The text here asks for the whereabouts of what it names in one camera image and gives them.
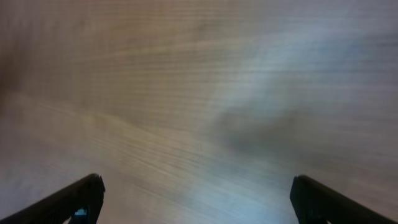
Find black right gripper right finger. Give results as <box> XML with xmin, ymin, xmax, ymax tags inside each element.
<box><xmin>290</xmin><ymin>175</ymin><xmax>397</xmax><ymax>224</ymax></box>

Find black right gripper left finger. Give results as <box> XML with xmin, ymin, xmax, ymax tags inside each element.
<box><xmin>1</xmin><ymin>174</ymin><xmax>105</xmax><ymax>224</ymax></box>

